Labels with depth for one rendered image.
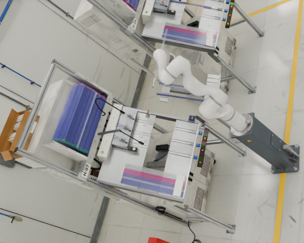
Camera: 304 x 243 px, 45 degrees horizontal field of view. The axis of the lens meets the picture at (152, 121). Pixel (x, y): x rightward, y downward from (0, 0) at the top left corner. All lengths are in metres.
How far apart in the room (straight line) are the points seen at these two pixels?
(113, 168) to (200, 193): 0.97
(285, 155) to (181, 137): 0.88
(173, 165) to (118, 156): 0.46
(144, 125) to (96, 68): 2.02
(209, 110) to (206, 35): 1.20
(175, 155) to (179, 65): 0.90
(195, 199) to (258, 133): 0.99
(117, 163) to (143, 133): 0.33
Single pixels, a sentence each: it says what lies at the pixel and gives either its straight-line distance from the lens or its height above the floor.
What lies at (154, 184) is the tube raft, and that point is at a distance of 2.93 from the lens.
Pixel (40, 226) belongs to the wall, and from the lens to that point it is 4.39.
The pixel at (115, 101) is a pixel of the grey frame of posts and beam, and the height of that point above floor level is 1.27.
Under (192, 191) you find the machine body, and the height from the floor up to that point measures 0.29.
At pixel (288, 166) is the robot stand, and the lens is 3.32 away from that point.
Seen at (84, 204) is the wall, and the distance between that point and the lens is 4.65.
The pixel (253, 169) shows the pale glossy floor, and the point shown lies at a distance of 3.53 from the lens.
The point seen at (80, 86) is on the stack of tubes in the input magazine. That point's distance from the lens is 2.92.
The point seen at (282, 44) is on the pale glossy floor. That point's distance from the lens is 4.13.
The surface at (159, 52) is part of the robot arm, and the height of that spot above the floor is 1.55.
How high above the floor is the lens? 2.79
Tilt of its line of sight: 35 degrees down
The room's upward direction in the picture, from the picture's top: 58 degrees counter-clockwise
